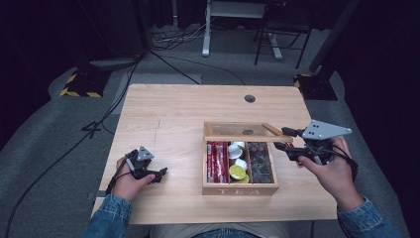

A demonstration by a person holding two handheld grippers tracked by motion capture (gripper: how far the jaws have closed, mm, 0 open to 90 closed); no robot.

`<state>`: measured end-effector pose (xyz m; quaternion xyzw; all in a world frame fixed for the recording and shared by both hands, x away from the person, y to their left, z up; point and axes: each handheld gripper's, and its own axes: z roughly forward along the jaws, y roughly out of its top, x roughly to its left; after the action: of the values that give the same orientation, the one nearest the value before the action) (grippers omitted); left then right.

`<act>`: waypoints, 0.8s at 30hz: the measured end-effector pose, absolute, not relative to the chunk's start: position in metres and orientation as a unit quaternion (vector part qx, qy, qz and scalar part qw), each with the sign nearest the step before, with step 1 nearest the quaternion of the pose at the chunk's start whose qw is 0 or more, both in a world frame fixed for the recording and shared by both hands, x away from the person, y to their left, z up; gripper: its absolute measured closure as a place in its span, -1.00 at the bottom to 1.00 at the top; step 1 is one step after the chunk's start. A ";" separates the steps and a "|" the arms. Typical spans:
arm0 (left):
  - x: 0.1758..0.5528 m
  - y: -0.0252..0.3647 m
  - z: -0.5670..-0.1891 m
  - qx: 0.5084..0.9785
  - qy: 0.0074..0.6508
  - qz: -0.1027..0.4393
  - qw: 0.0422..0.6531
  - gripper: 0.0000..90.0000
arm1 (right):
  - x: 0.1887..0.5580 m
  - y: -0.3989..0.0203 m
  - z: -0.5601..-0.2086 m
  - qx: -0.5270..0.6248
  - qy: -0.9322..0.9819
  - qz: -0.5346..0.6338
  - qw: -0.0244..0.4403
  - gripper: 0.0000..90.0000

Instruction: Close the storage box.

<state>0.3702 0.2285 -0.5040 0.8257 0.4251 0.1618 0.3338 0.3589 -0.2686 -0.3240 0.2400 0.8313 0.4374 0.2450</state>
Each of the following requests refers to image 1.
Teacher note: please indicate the slanted dark stand pole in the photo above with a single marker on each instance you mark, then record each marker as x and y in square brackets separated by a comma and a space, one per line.
[333, 36]

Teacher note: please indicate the person's torso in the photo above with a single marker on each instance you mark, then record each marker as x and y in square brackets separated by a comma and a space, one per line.
[218, 231]

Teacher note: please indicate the black stand base yellow stripes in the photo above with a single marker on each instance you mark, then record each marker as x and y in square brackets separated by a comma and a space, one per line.
[84, 84]
[317, 87]

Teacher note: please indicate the person's left hand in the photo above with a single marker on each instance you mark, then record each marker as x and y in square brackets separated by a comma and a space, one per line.
[127, 185]

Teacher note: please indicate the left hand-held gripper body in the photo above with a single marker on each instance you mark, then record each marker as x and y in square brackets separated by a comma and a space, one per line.
[140, 162]

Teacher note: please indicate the wooden tea box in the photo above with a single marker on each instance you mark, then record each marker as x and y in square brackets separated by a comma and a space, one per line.
[237, 191]

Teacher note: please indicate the white desk frame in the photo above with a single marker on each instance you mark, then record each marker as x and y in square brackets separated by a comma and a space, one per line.
[206, 36]

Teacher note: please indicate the person's right hand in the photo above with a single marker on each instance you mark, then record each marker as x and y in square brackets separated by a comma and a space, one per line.
[336, 178]

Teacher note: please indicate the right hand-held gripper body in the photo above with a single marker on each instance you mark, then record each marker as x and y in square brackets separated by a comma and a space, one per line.
[322, 132]

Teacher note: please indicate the glass box lid wooden frame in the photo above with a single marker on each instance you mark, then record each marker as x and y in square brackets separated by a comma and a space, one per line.
[244, 139]

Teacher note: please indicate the pile of dark tea bags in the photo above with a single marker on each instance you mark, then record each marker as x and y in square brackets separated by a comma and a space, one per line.
[261, 163]

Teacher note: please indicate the black chair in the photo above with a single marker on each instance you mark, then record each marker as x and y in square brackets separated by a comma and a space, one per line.
[284, 28]

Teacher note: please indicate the single red stick packet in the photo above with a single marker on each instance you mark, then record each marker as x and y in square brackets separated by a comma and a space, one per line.
[290, 144]

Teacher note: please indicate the small grey plate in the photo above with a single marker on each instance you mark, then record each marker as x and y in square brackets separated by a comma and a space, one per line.
[99, 194]

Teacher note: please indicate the row of red packets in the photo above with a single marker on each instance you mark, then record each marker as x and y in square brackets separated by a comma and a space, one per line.
[218, 162]

